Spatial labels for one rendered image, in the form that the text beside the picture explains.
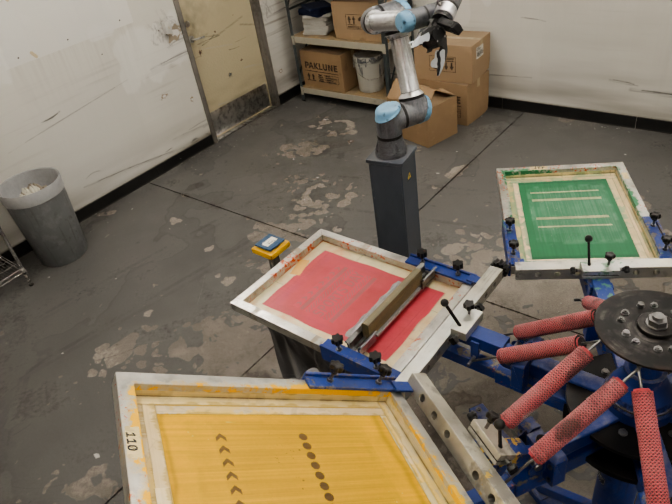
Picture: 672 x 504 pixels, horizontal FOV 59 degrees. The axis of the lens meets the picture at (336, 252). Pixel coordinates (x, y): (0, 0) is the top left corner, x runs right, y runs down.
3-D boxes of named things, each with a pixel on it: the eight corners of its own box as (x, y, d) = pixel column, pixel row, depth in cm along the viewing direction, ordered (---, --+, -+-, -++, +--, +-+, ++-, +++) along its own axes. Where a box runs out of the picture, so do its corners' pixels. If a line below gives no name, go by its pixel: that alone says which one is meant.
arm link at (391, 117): (371, 132, 273) (368, 105, 265) (397, 124, 277) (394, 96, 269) (384, 141, 264) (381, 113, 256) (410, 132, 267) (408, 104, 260)
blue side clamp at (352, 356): (322, 358, 212) (319, 344, 208) (330, 349, 215) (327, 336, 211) (391, 392, 195) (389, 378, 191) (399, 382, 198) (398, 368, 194)
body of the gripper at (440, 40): (426, 55, 213) (438, 28, 216) (444, 50, 206) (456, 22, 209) (413, 41, 209) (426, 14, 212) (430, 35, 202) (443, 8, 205)
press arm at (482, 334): (454, 340, 203) (454, 329, 200) (463, 329, 207) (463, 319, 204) (501, 359, 193) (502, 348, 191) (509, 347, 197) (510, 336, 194)
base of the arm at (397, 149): (383, 143, 284) (381, 124, 279) (412, 146, 278) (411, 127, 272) (370, 158, 274) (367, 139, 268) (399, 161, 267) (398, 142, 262)
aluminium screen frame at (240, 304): (232, 309, 239) (229, 302, 237) (322, 235, 273) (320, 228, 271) (393, 388, 195) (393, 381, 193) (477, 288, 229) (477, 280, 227)
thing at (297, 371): (282, 379, 262) (262, 309, 237) (288, 374, 264) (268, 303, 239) (366, 425, 236) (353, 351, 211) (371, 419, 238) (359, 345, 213)
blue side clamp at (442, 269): (405, 272, 244) (404, 259, 240) (412, 266, 247) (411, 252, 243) (471, 295, 228) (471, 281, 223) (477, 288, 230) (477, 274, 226)
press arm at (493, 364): (315, 305, 248) (313, 294, 245) (324, 297, 251) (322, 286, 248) (625, 439, 178) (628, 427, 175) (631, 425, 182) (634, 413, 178)
